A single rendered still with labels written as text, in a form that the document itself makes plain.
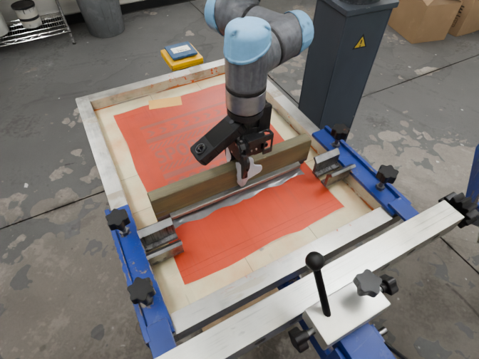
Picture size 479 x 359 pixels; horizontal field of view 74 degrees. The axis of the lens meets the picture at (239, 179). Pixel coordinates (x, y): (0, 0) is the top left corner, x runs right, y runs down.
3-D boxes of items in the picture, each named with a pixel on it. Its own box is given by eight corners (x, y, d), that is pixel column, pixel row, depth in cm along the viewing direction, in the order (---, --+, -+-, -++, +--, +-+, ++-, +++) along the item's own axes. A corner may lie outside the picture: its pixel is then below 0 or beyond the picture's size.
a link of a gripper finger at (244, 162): (251, 181, 69) (249, 148, 63) (244, 183, 69) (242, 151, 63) (241, 169, 72) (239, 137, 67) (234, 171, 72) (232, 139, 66)
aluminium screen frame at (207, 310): (79, 108, 101) (75, 98, 98) (241, 63, 118) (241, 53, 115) (159, 351, 56) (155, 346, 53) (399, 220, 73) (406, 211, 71)
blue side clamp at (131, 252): (113, 226, 74) (103, 209, 68) (135, 218, 75) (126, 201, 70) (154, 353, 57) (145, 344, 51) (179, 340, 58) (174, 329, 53)
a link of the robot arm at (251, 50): (286, 23, 50) (249, 40, 45) (278, 84, 58) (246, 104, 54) (249, 8, 53) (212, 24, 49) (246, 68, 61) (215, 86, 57)
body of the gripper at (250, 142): (271, 154, 69) (277, 110, 60) (237, 167, 67) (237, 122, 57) (254, 134, 74) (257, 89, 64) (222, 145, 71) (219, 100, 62)
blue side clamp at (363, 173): (308, 149, 91) (312, 130, 85) (321, 143, 92) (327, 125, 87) (384, 229, 73) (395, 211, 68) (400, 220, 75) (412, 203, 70)
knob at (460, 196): (422, 214, 71) (438, 194, 66) (439, 204, 73) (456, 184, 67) (449, 240, 67) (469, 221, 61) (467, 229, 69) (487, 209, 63)
